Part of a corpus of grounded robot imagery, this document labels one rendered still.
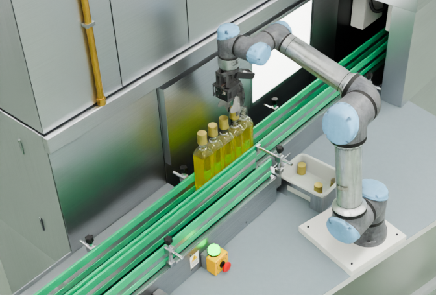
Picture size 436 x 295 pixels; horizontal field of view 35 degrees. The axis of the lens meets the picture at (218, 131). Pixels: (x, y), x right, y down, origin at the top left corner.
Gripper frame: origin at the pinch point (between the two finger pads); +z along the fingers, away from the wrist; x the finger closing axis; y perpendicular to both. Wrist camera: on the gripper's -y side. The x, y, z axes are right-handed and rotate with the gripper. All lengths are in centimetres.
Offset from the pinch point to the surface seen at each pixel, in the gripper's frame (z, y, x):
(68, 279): 24, 79, -4
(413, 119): 42, -88, 31
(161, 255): 22, 54, 13
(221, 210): 25.2, 23.4, 13.1
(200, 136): 0.7, 18.7, 0.2
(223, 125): 2.6, 6.9, 0.8
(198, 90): -6.1, 5.0, -12.3
